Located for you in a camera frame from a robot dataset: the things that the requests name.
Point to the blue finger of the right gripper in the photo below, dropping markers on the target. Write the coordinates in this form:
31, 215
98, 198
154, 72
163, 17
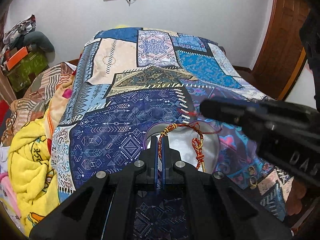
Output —
239, 112

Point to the yellow towel blanket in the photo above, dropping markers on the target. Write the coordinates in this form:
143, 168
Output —
31, 175

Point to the yellow round object behind bed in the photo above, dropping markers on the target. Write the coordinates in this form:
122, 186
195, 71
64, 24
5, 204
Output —
121, 26

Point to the green patterned storage box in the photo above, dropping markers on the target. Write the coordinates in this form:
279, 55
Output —
22, 75

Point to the blue patchwork bed cover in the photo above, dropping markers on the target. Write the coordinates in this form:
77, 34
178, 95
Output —
128, 80

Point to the pile of patterned clothes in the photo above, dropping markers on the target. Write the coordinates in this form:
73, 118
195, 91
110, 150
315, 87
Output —
21, 28

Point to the purple heart-shaped tin box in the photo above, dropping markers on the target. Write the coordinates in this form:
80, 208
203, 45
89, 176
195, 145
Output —
180, 140

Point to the brown wooden door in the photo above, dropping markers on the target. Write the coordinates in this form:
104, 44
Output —
282, 55

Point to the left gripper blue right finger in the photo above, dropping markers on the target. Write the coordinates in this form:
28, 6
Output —
181, 179

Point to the orange shoe box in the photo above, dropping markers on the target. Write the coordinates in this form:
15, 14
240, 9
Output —
16, 58

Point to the striped beige quilt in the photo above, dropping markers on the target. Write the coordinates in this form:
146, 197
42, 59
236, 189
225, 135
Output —
35, 101

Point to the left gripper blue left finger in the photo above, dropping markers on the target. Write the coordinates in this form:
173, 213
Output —
122, 189

